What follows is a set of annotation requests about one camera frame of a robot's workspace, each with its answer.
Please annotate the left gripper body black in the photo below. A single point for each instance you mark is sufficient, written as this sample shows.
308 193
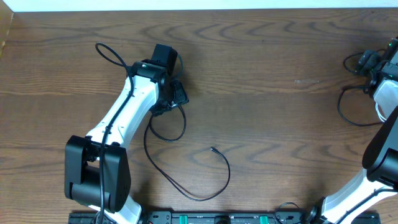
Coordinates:
178 96

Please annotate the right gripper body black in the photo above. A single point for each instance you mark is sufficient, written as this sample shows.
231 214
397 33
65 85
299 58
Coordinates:
373 62

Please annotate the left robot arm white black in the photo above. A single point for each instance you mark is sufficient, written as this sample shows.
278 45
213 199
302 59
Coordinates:
96 165

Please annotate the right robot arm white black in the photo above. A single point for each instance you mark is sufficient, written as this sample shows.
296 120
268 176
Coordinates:
377 179

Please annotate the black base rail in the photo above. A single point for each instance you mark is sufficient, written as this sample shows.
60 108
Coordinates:
166 217

